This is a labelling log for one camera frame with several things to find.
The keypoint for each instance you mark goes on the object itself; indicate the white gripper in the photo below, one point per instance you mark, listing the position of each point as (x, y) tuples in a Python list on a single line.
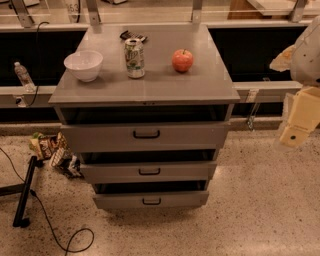
[(307, 61)]

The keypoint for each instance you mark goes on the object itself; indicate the grey bottom drawer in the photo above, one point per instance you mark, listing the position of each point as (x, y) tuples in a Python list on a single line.
[(147, 200)]

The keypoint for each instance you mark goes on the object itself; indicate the grey drawer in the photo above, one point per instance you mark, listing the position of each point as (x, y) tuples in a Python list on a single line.
[(144, 137), (147, 200), (148, 172)]

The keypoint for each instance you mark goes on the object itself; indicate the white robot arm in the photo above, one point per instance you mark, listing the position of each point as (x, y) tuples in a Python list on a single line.
[(302, 59)]

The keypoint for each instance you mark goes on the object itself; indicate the grey top drawer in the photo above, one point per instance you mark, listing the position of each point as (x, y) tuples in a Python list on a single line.
[(144, 137)]

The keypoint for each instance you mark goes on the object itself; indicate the grey middle drawer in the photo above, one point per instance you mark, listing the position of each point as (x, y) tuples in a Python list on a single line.
[(148, 172)]

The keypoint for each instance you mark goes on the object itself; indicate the grey drawer cabinet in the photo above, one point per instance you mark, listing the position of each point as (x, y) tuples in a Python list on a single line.
[(163, 95)]

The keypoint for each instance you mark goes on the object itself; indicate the red apple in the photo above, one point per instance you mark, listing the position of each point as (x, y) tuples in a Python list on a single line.
[(182, 60)]

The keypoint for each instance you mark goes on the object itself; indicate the green soda can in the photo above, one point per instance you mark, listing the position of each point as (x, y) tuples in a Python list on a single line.
[(134, 57)]

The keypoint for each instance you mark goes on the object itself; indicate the black remote control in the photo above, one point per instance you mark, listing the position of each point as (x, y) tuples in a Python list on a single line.
[(128, 35)]

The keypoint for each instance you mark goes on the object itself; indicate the white bowl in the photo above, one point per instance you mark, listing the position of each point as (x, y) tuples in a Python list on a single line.
[(84, 65)]

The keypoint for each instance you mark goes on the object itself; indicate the checkered snack bag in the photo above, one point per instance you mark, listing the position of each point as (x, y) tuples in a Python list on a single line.
[(66, 162)]

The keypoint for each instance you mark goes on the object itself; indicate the brown snack bag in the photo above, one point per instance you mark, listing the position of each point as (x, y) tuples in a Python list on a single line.
[(44, 145)]

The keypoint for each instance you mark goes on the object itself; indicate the clear water bottle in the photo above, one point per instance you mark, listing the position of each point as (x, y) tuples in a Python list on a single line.
[(24, 77)]

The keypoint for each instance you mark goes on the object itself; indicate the clear hanging bracket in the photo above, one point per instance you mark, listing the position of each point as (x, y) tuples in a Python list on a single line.
[(254, 110)]

